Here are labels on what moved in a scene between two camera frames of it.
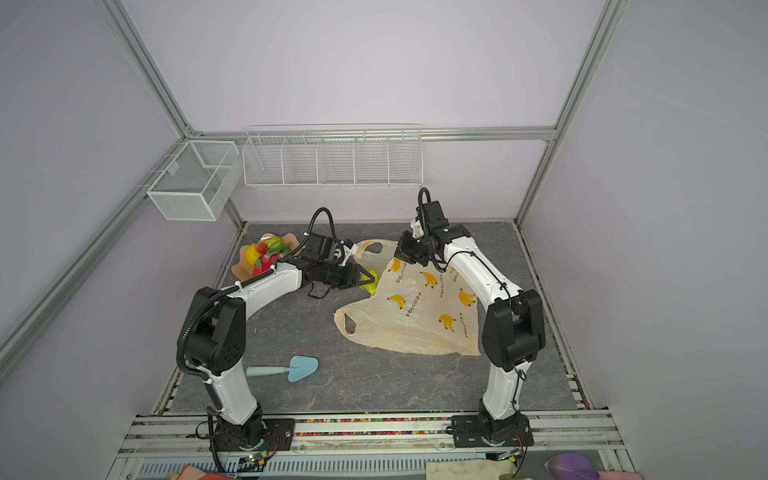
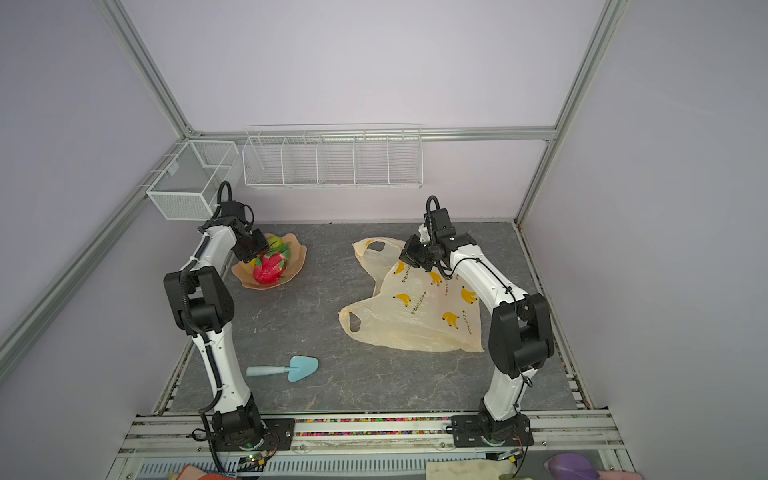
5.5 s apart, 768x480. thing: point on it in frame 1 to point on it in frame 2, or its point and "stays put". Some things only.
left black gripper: x=354 y=281 to x=262 y=245
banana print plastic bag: x=416 y=307 stays put
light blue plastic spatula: x=299 y=367 stays put
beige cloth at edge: x=475 y=469 stays put
